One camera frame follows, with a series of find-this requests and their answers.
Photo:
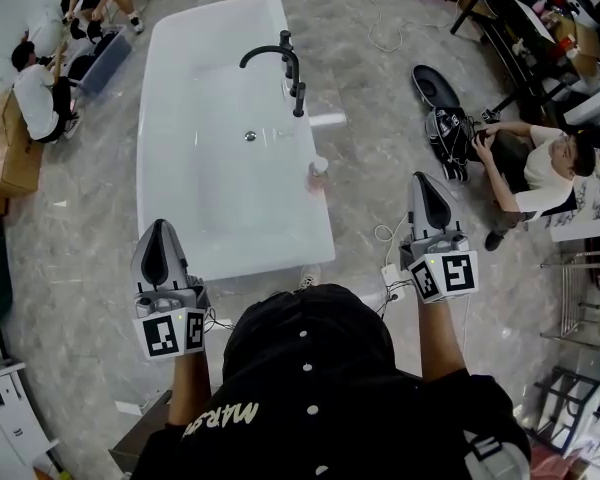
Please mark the black metal table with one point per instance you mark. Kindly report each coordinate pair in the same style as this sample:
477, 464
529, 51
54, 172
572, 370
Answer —
510, 43

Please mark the grey plastic bin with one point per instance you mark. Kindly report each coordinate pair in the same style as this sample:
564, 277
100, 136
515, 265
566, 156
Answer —
105, 63

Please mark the black metal frame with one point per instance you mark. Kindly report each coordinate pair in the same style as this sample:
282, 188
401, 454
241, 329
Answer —
570, 408

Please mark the black bathtub faucet set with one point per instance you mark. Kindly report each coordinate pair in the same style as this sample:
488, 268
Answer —
295, 68

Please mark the person's right forearm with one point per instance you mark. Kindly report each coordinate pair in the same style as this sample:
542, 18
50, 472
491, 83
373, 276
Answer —
442, 343

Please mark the open cardboard box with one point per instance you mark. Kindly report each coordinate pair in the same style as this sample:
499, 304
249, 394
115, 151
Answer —
577, 40

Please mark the person's white shoe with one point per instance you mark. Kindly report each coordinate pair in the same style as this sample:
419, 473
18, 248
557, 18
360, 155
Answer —
310, 275

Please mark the white bathtub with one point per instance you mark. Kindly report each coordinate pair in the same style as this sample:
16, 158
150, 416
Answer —
220, 193

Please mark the person's left forearm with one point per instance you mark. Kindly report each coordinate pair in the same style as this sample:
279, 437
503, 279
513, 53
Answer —
190, 388

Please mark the white power adapter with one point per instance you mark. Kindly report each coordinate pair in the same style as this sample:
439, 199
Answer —
392, 275

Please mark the white marble table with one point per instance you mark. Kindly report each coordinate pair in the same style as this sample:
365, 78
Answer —
585, 213

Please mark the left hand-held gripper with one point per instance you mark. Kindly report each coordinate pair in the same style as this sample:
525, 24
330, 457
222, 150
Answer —
172, 328

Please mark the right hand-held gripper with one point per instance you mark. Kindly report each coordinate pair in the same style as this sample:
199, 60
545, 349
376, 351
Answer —
447, 273

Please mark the white cabinet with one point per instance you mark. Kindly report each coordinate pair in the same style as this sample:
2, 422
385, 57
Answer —
10, 413

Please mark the brown wooden board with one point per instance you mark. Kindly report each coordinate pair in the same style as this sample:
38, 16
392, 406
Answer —
140, 438

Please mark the person's black shirt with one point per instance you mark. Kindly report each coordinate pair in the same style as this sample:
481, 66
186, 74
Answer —
330, 393

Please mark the chrome metal rack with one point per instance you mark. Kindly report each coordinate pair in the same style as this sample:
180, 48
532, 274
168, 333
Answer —
577, 298

